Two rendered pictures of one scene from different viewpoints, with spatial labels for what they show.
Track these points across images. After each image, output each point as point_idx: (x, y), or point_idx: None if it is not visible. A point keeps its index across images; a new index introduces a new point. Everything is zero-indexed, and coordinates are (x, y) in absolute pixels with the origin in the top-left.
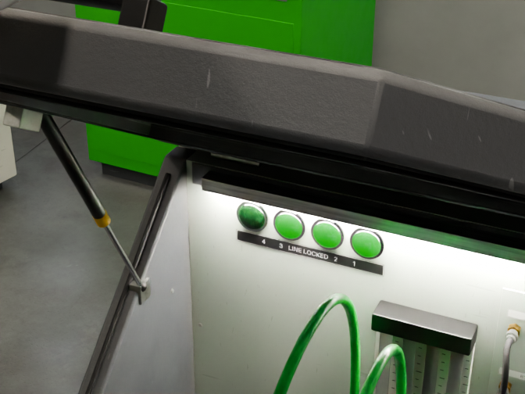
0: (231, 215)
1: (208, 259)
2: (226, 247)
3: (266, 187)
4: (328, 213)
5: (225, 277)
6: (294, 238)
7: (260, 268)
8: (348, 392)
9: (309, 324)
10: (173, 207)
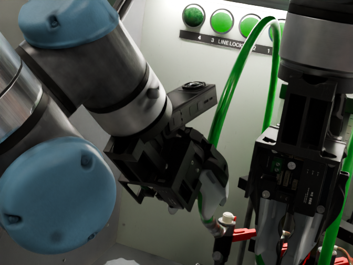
0: (177, 17)
1: (153, 56)
2: (169, 44)
3: None
4: (258, 1)
5: (164, 71)
6: (224, 32)
7: (193, 61)
8: (248, 164)
9: (266, 17)
10: (136, 2)
